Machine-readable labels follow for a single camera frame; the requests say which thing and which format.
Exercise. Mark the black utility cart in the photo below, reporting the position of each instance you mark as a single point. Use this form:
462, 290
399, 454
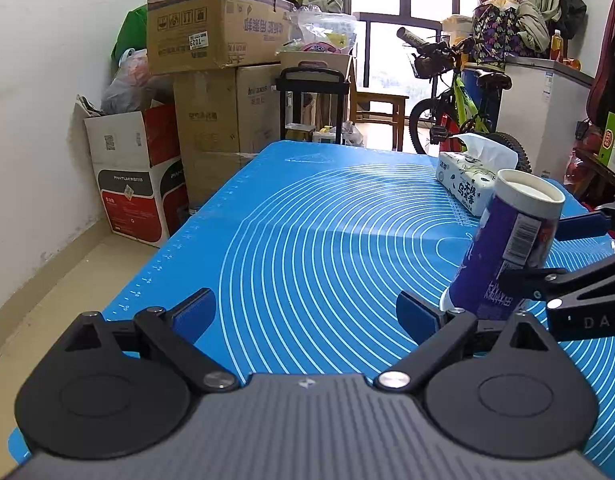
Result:
312, 80

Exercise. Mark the grey-green cloth bundle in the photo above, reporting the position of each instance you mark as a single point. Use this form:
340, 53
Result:
532, 27

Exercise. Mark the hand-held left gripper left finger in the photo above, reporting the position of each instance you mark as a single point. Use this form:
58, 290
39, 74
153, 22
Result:
195, 312

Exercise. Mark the green bag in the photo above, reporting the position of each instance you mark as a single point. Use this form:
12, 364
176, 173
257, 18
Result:
132, 30

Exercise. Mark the white chest freezer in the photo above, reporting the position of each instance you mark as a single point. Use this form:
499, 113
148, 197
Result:
537, 110

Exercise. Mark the dark hanging jacket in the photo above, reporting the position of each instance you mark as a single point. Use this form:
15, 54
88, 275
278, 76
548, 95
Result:
572, 10

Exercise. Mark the orange drink bottle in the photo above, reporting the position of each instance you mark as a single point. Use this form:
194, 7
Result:
557, 47

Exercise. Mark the flat brown cardboard box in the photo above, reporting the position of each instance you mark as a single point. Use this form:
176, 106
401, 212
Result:
212, 175

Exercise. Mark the purple patterned bag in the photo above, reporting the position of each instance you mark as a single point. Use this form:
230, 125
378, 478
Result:
492, 35

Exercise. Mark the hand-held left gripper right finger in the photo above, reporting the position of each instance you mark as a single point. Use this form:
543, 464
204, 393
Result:
417, 312

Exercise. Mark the blue silicone mat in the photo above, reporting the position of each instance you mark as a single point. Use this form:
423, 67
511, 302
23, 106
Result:
307, 240

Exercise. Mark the small brown cardboard box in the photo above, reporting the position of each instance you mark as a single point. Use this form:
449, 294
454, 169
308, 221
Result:
342, 62

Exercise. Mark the clear plastic bag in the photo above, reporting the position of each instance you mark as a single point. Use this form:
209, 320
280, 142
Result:
327, 30

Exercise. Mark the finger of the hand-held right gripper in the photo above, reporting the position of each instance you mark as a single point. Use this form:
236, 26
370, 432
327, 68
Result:
582, 226
562, 280

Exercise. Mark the white and red box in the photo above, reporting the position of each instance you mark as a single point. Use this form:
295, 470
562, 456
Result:
132, 185

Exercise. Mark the wooden chair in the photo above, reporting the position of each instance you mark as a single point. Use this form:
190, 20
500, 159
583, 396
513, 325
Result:
382, 100

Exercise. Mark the green bicycle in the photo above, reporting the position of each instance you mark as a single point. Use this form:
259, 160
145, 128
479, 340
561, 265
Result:
462, 105

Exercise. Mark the dark red case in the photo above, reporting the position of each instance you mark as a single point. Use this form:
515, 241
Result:
612, 60

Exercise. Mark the large open cardboard box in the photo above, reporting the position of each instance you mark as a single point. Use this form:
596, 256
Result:
207, 20

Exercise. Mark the plain brown cardboard box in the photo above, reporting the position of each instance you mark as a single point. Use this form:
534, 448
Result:
222, 110

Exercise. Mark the white tissue pack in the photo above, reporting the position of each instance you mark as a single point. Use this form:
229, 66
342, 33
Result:
467, 180

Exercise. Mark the grey plastic bag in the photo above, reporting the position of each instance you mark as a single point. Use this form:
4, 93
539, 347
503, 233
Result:
132, 85

